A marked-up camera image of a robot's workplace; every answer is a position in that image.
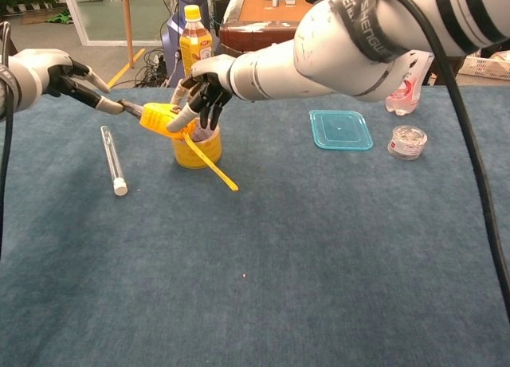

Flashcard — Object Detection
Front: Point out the white plastic basket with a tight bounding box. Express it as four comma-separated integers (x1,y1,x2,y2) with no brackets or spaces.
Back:
457,55,510,81

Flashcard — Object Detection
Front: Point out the pink white plastic bag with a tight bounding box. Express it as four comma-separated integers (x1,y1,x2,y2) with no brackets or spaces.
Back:
385,50,435,116

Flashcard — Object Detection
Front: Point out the black floor cable bundle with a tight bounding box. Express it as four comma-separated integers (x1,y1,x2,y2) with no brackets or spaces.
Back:
135,48,176,88

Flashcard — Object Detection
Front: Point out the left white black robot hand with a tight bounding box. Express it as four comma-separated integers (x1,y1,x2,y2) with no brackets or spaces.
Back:
7,48,125,116

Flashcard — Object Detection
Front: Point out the brown wooden mahjong table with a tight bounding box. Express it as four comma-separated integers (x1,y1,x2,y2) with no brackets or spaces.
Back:
218,0,332,57

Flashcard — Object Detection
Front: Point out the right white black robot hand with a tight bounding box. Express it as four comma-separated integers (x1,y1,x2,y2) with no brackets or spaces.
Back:
166,54,236,133

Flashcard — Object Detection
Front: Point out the black Shengwei strap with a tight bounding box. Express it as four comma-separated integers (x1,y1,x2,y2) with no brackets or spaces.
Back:
330,0,399,64

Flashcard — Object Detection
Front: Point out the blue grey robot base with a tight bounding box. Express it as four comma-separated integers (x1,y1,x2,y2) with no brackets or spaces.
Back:
161,0,188,88

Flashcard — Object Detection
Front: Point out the tea bottle with yellow cap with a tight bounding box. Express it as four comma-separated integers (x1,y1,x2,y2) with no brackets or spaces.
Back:
179,4,214,80

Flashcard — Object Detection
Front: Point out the orange wooden pole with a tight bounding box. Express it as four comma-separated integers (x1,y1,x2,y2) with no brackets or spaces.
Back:
121,0,136,69

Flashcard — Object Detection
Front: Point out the small round clear container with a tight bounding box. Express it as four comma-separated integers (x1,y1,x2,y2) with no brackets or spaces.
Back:
386,124,428,161

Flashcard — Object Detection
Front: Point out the yellow tape measure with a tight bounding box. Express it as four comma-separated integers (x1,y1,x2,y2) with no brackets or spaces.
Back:
118,99,240,193

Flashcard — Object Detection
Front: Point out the blue felt table mat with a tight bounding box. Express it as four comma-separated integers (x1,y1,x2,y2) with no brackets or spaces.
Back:
0,84,510,367

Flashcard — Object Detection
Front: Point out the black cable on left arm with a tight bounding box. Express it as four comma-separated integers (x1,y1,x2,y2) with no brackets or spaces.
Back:
0,21,15,260

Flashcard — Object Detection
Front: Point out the clear tube with white cap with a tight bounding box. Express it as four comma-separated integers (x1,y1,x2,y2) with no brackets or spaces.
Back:
100,125,129,197

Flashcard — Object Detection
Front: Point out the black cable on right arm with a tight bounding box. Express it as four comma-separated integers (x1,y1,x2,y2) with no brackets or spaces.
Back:
382,0,510,308

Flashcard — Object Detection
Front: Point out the yellow packing tape roll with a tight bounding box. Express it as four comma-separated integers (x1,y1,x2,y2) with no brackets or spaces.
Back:
171,119,223,170

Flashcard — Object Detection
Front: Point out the teal plastic container lid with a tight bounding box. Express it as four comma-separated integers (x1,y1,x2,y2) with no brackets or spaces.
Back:
308,109,375,151

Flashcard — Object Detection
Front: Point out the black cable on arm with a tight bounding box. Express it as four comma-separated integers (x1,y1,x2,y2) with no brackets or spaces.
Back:
0,21,15,260
382,0,510,308

